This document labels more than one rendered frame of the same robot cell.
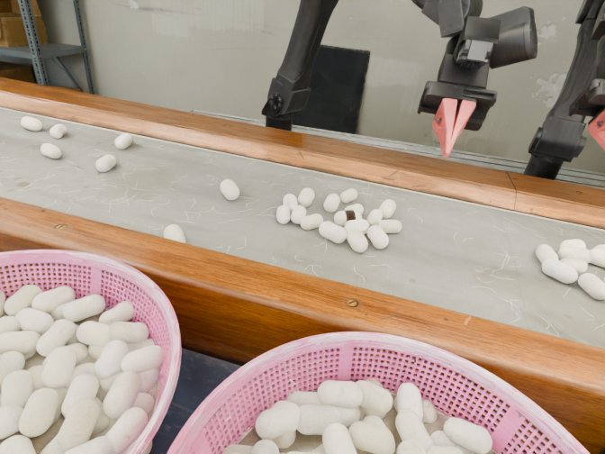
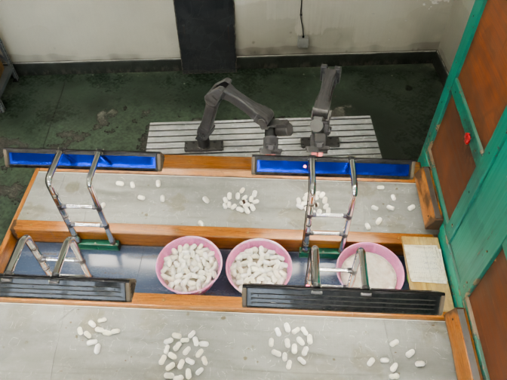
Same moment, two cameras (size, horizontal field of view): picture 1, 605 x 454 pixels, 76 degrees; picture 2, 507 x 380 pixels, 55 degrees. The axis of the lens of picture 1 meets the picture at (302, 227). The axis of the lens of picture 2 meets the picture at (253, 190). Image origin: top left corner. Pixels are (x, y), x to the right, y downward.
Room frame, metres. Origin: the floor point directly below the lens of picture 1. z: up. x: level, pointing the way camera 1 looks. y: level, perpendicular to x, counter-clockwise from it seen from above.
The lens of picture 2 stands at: (-0.92, 0.09, 2.46)
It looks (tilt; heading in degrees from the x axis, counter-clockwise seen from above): 50 degrees down; 352
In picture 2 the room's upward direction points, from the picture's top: 1 degrees counter-clockwise
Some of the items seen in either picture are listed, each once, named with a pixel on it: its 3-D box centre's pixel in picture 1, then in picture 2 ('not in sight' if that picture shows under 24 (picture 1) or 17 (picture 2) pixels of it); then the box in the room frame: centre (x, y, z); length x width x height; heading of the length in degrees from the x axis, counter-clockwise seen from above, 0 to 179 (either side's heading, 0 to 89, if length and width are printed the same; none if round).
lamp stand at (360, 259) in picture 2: not in sight; (332, 298); (-0.16, -0.29, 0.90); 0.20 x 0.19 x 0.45; 78
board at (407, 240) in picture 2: not in sight; (426, 271); (-0.04, -0.72, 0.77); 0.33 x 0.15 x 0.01; 168
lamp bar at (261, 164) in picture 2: not in sight; (332, 163); (0.31, -0.39, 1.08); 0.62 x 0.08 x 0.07; 78
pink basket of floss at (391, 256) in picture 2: not in sight; (368, 276); (0.00, -0.50, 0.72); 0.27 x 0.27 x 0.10
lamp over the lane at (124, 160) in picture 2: not in sight; (84, 156); (0.51, 0.56, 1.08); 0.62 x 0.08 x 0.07; 78
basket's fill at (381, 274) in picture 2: not in sight; (367, 277); (0.00, -0.50, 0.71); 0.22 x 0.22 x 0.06
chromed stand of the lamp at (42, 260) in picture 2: not in sight; (59, 287); (0.04, 0.66, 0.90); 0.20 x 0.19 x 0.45; 78
